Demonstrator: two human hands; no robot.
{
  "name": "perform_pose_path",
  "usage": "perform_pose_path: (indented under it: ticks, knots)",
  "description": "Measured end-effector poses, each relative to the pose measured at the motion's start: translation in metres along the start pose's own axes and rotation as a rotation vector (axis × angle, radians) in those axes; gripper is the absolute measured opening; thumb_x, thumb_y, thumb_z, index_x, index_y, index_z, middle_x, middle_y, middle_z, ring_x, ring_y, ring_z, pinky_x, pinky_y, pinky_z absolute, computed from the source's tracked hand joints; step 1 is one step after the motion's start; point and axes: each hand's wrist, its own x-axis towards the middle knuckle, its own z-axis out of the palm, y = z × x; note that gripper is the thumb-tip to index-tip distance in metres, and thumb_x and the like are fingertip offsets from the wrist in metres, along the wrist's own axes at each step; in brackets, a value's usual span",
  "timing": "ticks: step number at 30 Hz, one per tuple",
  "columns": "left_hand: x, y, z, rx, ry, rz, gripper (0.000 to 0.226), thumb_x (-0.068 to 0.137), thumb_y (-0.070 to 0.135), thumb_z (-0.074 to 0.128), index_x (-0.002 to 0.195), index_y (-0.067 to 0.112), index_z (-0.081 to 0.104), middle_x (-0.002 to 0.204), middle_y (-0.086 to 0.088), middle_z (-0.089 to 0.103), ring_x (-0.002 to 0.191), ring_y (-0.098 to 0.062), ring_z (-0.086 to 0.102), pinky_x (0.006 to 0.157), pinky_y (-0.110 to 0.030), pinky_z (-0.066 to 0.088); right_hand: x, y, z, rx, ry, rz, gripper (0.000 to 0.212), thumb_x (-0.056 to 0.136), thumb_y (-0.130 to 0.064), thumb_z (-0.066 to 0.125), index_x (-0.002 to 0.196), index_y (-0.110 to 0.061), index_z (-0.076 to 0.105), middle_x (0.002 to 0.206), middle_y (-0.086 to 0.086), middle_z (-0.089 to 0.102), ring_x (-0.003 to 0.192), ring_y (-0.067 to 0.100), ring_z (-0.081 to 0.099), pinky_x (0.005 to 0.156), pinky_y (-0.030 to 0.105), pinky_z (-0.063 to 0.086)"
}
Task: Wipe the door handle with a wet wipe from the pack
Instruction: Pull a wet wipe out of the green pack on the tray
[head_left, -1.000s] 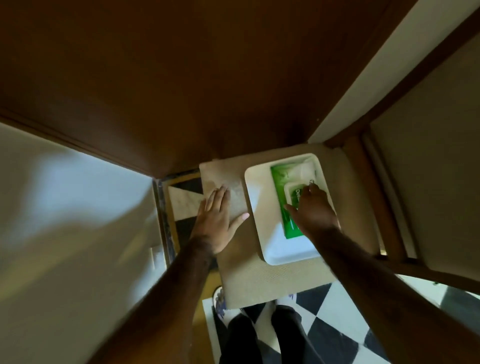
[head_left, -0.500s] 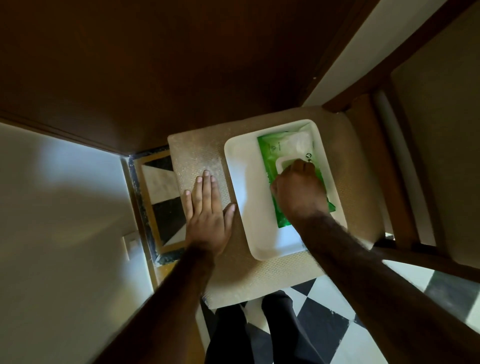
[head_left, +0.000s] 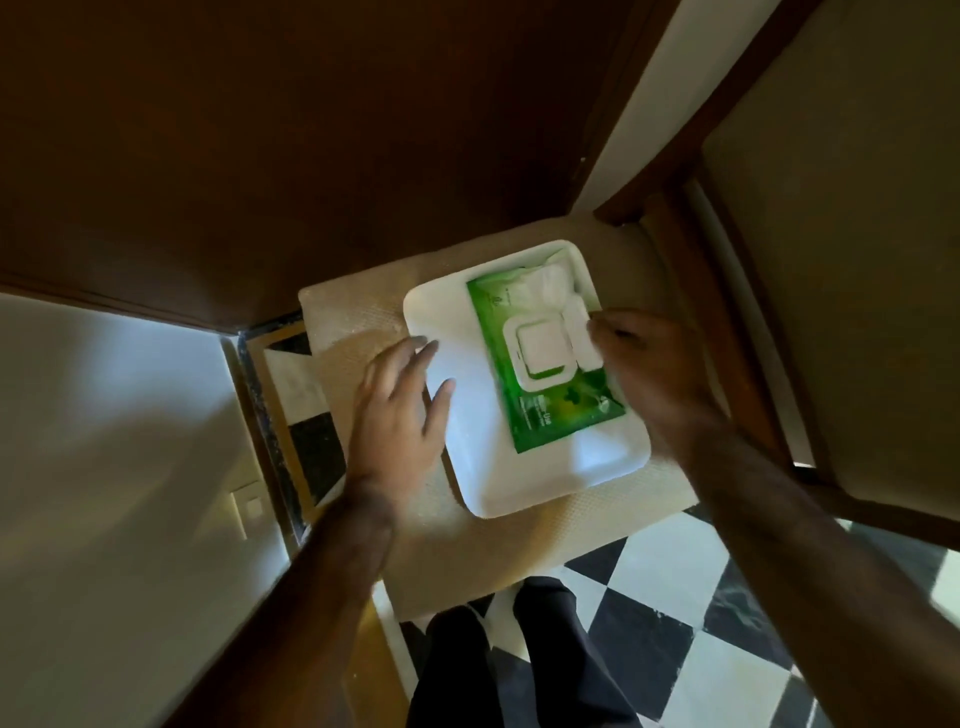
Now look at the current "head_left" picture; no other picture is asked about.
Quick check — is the person's right hand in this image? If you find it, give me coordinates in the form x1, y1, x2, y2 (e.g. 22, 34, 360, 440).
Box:
588, 308, 730, 453

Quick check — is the person's left hand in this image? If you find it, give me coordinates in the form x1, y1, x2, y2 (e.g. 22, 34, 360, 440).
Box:
346, 336, 456, 502

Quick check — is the green wet wipes pack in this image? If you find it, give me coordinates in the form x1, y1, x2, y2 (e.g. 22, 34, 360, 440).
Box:
465, 262, 628, 455

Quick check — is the person's right forearm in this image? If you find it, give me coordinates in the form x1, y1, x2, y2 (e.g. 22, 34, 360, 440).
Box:
660, 416, 960, 728

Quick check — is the person's left forearm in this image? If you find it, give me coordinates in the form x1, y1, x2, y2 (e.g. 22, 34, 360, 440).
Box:
161, 480, 406, 728

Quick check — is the white rectangular tray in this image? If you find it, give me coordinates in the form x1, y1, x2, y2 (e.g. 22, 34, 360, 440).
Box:
402, 239, 652, 520

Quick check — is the dark brown wooden door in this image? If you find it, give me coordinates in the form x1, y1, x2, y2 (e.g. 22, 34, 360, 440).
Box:
0, 0, 680, 336

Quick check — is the wooden chair with beige cushion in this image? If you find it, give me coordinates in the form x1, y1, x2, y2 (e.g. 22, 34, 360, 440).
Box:
297, 0, 960, 625

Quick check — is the person's left leg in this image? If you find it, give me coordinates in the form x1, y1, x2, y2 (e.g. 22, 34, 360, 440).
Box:
405, 604, 505, 728

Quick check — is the person's leg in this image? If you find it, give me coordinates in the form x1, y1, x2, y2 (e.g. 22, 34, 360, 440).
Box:
513, 576, 645, 728
405, 604, 505, 728

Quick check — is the person's right leg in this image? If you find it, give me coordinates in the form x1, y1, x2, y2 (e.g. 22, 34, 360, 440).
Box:
513, 576, 645, 728

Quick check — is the white wall switch plate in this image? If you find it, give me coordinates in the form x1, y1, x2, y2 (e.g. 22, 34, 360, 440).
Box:
228, 482, 269, 543

